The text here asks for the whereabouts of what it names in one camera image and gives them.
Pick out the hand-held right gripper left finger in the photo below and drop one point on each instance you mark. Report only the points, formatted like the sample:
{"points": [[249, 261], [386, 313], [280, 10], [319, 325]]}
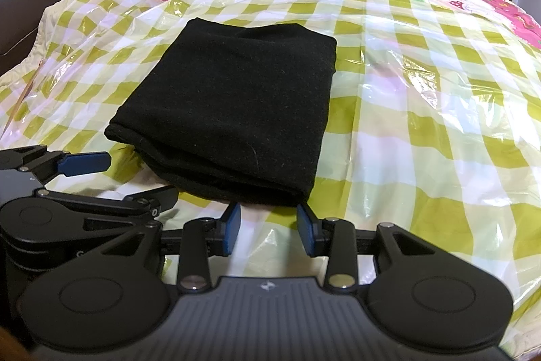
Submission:
{"points": [[230, 228]]}

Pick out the black pants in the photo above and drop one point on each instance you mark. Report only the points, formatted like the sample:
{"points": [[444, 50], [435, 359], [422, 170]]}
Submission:
{"points": [[236, 103]]}

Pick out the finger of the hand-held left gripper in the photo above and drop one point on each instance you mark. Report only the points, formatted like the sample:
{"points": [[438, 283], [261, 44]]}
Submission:
{"points": [[126, 204], [84, 164]]}

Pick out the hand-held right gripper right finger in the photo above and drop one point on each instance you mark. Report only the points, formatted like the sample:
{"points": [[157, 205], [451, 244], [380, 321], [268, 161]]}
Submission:
{"points": [[306, 232]]}

